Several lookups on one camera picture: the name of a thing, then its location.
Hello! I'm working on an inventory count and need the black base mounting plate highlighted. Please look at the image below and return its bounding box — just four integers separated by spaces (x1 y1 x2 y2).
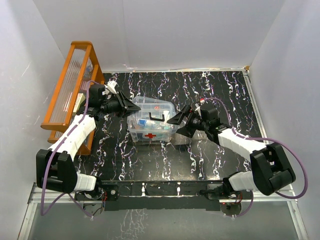
74 180 253 212

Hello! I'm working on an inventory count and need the orange wooden rack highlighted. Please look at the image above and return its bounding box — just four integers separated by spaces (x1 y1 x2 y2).
41 41 105 144

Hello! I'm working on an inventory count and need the cream box on rack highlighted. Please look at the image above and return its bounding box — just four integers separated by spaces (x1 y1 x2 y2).
72 93 86 116

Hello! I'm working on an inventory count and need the white paper leaflet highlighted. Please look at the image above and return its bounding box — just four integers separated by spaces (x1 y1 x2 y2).
163 110 170 123

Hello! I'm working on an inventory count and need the clear medicine kit box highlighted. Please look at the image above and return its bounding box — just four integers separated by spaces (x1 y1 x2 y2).
127 96 176 144

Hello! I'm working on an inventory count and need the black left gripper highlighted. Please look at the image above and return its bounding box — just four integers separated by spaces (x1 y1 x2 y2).
100 91 141 118

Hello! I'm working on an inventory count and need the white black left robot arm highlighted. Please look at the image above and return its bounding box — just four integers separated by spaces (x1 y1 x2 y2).
36 80 141 200

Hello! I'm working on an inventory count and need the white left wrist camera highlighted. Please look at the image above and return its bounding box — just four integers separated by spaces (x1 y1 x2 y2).
105 80 117 94

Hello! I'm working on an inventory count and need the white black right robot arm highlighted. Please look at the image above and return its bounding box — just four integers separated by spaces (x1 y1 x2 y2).
167 103 296 199

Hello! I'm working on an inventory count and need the clear box lid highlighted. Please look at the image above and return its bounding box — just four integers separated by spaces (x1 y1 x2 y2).
127 96 176 130

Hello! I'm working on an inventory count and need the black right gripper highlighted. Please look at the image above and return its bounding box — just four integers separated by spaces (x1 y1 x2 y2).
167 104 209 138

